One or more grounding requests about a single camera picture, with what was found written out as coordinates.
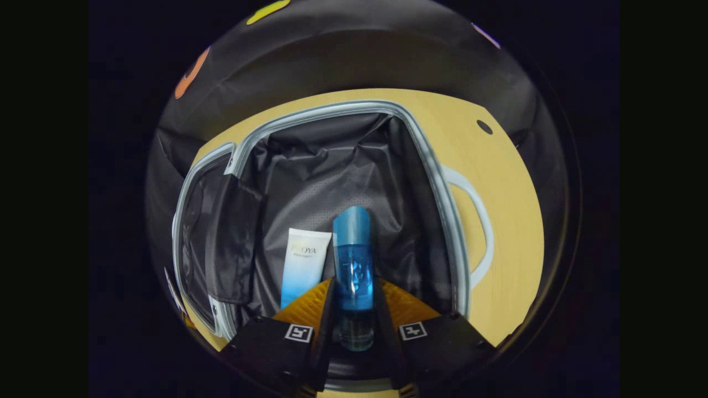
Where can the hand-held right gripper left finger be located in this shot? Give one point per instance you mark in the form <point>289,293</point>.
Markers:
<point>326,342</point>

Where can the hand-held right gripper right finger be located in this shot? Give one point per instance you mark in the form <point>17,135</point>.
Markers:
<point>386,348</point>

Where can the blue glass bottle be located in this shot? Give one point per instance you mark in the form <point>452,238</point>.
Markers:
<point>354,271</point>

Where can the white blue squeeze tube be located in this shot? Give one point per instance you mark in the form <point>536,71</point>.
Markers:
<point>301,265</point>

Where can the light blue small suitcase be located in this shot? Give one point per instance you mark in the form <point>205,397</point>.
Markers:
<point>332,166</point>

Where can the black round table grommet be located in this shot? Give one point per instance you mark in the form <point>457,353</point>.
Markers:
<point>484,126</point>

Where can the black backdrop cloth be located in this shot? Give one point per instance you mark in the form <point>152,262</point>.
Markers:
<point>354,61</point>

